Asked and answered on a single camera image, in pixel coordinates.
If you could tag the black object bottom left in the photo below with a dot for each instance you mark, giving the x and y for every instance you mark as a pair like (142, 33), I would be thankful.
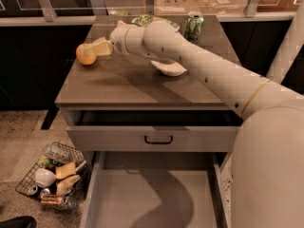
(19, 222)

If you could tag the white paper bowl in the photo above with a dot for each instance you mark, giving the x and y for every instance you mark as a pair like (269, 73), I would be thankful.
(173, 69)

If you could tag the brown can in basket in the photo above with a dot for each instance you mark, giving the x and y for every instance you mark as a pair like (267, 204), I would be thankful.
(52, 200)

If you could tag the grey drawer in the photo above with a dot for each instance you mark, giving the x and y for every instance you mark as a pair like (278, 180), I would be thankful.
(155, 190)
(153, 130)

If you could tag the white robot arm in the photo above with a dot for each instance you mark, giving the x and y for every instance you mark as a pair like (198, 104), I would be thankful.
(268, 153)

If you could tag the grey middle drawer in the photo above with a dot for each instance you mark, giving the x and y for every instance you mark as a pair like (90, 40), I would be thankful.
(155, 190)

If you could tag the black top drawer handle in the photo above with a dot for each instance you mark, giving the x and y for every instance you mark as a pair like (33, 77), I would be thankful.
(158, 139)

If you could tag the white bowl in basket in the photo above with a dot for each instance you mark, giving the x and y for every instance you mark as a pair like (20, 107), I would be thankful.
(44, 178)

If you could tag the grey top drawer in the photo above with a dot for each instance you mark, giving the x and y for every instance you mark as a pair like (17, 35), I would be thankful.
(153, 130)

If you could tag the green chip bag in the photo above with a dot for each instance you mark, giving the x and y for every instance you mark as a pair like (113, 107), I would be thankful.
(146, 19)

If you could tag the yellow sponge in basket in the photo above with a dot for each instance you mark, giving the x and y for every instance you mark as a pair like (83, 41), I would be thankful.
(65, 170)

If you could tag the grey drawer cabinet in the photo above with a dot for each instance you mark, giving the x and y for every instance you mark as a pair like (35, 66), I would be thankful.
(119, 82)

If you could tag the orange fruit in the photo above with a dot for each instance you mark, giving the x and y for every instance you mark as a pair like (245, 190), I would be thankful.
(84, 60)

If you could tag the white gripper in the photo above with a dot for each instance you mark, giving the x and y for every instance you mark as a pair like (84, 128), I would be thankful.
(118, 41)

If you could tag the clear plastic bottle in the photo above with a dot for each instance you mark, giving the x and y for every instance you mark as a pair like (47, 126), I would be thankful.
(56, 153)

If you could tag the black wire basket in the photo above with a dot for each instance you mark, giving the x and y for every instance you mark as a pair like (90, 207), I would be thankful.
(72, 188)

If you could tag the green soda can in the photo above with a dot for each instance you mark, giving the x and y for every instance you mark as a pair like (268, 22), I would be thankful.
(193, 26)

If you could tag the cardboard box left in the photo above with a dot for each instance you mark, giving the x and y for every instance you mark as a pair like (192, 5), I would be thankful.
(162, 7)

